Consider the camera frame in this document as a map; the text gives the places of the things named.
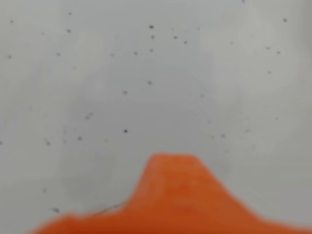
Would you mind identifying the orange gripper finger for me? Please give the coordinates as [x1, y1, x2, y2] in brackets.
[29, 209, 122, 234]
[117, 153, 312, 234]

